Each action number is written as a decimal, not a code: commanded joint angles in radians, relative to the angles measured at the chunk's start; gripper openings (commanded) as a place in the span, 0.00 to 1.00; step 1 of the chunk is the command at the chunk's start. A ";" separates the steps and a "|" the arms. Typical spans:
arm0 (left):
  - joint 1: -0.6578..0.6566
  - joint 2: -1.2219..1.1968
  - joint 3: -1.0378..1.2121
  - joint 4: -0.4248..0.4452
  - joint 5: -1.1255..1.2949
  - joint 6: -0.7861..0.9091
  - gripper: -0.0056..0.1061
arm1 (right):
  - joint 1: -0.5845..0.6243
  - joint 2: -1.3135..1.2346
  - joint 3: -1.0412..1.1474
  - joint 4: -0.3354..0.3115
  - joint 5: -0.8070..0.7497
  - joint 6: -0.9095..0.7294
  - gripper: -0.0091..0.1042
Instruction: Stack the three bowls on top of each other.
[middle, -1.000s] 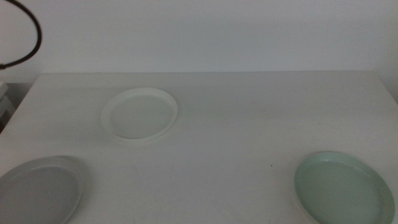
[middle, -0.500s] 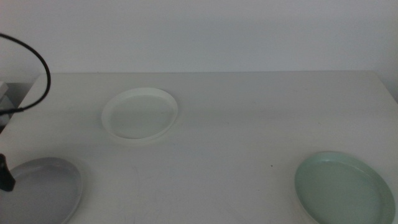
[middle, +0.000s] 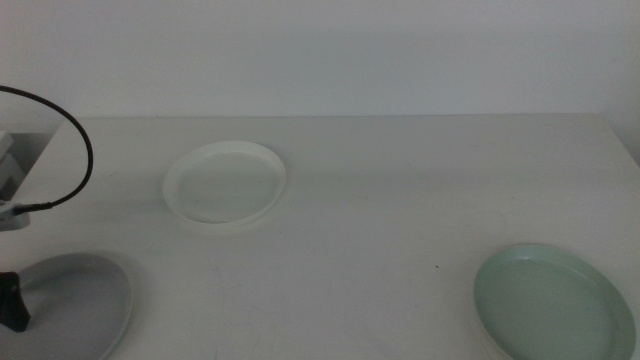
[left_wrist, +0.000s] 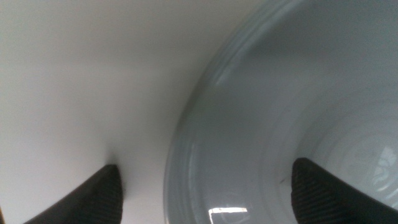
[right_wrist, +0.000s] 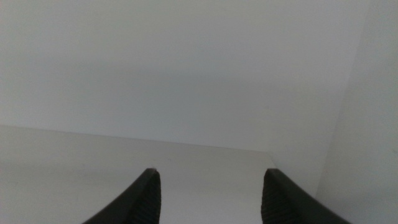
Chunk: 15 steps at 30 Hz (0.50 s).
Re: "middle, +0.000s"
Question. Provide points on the white shallow bowl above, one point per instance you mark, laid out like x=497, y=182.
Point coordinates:
x=225, y=185

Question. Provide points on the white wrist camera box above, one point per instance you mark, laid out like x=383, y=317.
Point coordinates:
x=10, y=220

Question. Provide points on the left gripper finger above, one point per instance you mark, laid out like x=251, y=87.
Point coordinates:
x=12, y=305

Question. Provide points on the pale green shallow bowl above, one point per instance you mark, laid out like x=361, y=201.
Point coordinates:
x=550, y=305

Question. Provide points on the grey shallow bowl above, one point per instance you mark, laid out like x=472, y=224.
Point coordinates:
x=75, y=305

